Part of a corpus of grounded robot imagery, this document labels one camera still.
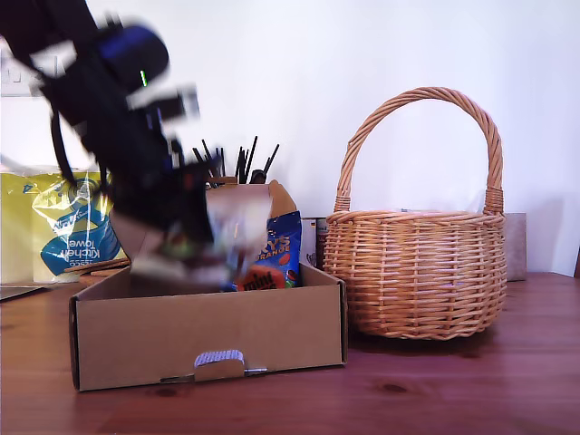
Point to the yellow kitchen towel pack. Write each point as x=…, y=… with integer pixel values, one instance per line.
x=68, y=254

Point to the grey stone tile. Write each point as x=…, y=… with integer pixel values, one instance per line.
x=515, y=249

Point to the woven wicker basket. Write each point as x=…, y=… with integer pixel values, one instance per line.
x=430, y=281

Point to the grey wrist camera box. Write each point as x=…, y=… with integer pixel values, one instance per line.
x=167, y=104

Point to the white green-print candy bag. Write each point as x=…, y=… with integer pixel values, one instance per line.
x=235, y=217

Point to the brown cardboard box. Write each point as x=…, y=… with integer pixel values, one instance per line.
x=204, y=331

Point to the small printed white box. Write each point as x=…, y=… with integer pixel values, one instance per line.
x=312, y=240

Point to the blue orange-print candy bag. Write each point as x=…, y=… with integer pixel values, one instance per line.
x=283, y=235

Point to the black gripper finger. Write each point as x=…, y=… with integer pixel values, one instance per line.
x=197, y=213

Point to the black chopstick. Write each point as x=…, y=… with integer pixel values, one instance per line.
x=240, y=163
x=221, y=161
x=272, y=157
x=251, y=156
x=198, y=155
x=209, y=156

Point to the round cork coaster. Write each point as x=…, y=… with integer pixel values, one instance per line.
x=99, y=265
x=102, y=278

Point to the flat grey board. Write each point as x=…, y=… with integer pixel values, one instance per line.
x=22, y=293

